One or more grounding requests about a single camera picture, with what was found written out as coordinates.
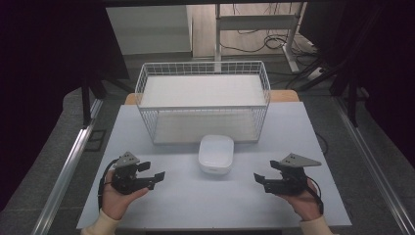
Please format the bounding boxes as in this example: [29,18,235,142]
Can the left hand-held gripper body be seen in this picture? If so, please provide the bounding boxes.
[111,151,142,196]

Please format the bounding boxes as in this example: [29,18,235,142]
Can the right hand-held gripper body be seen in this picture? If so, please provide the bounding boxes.
[263,152,323,197]

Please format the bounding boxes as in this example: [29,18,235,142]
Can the person's left hand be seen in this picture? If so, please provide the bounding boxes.
[101,168,150,221]

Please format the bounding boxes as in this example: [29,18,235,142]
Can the person's right hand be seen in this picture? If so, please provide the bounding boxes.
[277,178,323,222]

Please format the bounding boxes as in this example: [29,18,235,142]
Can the white square bowl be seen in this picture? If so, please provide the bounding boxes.
[198,134,235,176]

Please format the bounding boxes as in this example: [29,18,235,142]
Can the black metal stand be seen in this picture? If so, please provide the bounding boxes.
[79,76,108,129]

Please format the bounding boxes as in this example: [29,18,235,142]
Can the white power strip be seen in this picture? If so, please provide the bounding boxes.
[306,67,325,81]

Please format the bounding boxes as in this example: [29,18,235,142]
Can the dark curtain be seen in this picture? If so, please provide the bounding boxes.
[298,0,415,162]
[0,0,130,213]

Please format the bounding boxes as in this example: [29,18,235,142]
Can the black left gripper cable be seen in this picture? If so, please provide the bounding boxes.
[97,158,119,211]

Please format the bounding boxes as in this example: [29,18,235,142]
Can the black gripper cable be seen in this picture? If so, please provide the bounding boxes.
[305,175,325,215]
[97,158,119,211]

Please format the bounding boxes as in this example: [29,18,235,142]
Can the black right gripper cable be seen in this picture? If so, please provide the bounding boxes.
[305,175,325,215]

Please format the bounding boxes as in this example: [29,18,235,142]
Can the black floor bracket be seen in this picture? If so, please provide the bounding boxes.
[84,129,108,153]

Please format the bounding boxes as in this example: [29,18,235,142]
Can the aluminium rail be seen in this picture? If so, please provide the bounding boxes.
[30,97,105,235]
[333,95,415,235]

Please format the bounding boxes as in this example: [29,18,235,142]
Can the white wire basket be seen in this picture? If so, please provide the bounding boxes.
[134,60,272,146]

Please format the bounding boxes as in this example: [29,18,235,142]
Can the black floor cables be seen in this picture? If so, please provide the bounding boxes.
[218,3,316,56]

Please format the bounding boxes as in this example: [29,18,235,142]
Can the white metal desk frame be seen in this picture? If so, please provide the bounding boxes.
[213,2,308,73]

